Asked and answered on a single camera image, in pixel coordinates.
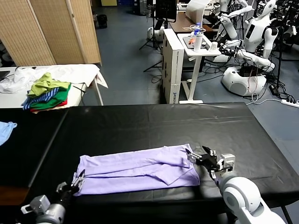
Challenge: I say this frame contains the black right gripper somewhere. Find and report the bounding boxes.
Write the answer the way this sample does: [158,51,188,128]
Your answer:
[185,146,222,172]

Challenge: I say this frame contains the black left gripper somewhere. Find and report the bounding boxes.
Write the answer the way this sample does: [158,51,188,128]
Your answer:
[57,169,86,206]

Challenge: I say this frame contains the lavender t-shirt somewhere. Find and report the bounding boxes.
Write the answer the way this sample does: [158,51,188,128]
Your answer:
[72,144,200,196]

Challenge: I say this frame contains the white robot base black legs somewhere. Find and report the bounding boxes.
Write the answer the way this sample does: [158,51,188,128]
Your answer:
[146,18,169,43]

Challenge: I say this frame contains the large black table cover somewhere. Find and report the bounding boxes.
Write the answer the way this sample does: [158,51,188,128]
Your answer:
[28,102,299,210]

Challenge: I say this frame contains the small black table cover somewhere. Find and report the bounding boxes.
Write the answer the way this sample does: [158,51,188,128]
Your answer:
[0,107,68,189]

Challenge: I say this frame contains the beige garment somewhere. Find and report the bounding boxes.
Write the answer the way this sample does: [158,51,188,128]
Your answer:
[31,104,70,114]

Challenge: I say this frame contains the red garment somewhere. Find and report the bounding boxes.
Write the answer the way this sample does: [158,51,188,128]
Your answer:
[29,98,68,112]

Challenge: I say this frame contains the white standing desk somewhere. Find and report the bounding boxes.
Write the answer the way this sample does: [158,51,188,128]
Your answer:
[177,32,222,104]

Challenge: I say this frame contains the green garment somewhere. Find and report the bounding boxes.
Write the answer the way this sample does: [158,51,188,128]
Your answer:
[29,83,71,110]

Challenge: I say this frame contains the light blue garment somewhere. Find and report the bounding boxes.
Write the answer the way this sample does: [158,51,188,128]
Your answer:
[0,121,17,147]

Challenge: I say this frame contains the tall white cardboard box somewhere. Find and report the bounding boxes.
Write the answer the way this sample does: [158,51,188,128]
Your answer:
[162,28,185,105]

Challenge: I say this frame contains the blue striped garment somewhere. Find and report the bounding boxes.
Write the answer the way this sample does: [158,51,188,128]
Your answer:
[21,87,60,111]

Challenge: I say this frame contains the white power strip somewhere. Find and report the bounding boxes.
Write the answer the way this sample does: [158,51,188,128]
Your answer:
[281,99,299,108]

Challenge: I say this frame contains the yellow-green garment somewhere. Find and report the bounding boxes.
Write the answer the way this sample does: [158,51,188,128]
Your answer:
[27,72,71,98]

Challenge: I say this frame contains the white cloth covered table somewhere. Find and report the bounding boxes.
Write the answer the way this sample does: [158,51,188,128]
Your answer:
[0,63,108,109]

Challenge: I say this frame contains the white tumbler bottle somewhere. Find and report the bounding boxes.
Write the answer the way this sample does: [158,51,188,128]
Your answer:
[193,32,203,52]

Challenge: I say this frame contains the grey tablet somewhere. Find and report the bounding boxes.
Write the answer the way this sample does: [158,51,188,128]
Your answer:
[183,36,211,49]

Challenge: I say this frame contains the white cloth heap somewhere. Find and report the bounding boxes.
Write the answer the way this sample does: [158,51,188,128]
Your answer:
[0,67,36,94]

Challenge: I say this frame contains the tall black light stand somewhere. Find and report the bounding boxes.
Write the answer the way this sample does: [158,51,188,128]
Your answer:
[274,0,299,87]

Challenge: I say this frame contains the black tripod stand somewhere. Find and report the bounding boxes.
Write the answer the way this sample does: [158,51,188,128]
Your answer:
[139,0,164,72]

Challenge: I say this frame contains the brown wooden desk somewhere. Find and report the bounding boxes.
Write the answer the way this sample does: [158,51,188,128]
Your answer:
[168,11,219,33]

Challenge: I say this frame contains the white curved panel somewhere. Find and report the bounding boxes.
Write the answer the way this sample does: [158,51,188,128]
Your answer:
[185,0,206,23]

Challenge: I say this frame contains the black monitor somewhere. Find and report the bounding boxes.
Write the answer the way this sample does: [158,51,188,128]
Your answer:
[155,0,178,23]

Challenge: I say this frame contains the bamboo folding screen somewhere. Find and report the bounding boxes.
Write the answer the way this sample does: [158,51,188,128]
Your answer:
[0,0,102,67]

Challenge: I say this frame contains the black waste bin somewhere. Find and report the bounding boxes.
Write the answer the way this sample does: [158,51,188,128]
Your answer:
[96,14,108,29]

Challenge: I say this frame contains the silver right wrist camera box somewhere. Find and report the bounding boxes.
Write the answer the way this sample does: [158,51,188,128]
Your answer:
[219,153,235,172]

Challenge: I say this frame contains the white power cable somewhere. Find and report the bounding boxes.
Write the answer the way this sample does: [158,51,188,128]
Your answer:
[246,98,283,106]

